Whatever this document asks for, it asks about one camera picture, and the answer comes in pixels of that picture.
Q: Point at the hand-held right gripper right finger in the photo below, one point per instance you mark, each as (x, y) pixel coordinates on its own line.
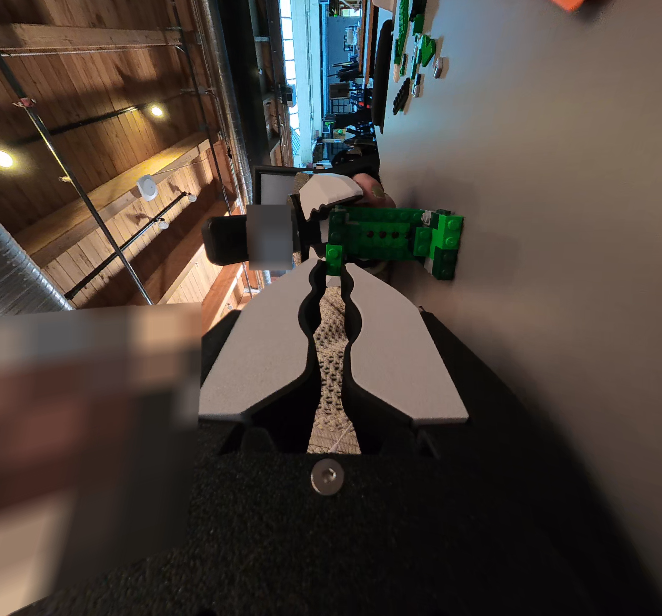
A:
(401, 368)

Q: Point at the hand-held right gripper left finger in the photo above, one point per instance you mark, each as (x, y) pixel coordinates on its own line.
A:
(258, 362)

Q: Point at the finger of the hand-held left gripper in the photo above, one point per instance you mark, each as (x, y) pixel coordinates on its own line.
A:
(313, 243)
(331, 189)

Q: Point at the small green lego brick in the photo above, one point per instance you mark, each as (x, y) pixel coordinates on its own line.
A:
(334, 259)

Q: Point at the green lego model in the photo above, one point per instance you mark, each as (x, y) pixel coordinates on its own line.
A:
(393, 236)

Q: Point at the pile of lego pieces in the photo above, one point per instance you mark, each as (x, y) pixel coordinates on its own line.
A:
(426, 50)

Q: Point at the person's left forearm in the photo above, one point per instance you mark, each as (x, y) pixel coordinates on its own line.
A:
(333, 368)

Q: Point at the black lego plate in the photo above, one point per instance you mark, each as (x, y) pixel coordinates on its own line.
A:
(401, 96)

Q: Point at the medium green lego plate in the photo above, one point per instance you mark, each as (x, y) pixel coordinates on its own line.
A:
(403, 16)

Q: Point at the person's left hand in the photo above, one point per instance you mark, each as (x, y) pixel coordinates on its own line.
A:
(375, 189)

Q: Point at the black framed monitor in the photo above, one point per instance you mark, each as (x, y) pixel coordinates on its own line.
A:
(276, 187)

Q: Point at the black pouch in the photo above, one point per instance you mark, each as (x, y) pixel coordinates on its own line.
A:
(382, 78)

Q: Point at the round ceiling spotlight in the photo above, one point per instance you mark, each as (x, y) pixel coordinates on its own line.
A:
(4, 159)
(156, 111)

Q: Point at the black track light rail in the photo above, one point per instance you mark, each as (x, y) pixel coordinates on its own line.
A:
(129, 241)

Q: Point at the silver ventilation duct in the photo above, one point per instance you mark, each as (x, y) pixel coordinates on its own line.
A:
(217, 57)
(26, 280)

